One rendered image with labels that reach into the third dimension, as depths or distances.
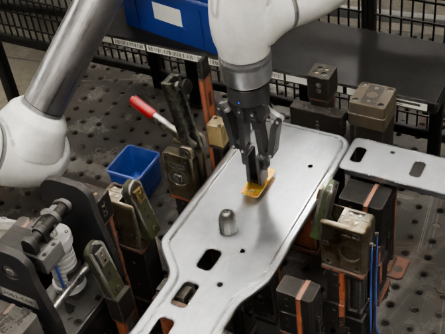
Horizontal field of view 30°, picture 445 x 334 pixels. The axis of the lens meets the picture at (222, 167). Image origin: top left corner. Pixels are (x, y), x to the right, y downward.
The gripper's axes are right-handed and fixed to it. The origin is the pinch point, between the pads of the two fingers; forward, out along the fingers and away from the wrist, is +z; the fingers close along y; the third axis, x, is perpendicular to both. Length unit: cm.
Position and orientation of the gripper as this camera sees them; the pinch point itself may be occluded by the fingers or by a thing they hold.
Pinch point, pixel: (256, 166)
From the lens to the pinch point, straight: 157.3
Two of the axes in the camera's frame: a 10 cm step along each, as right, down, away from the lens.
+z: 1.1, 7.4, 6.6
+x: -4.6, 6.2, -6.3
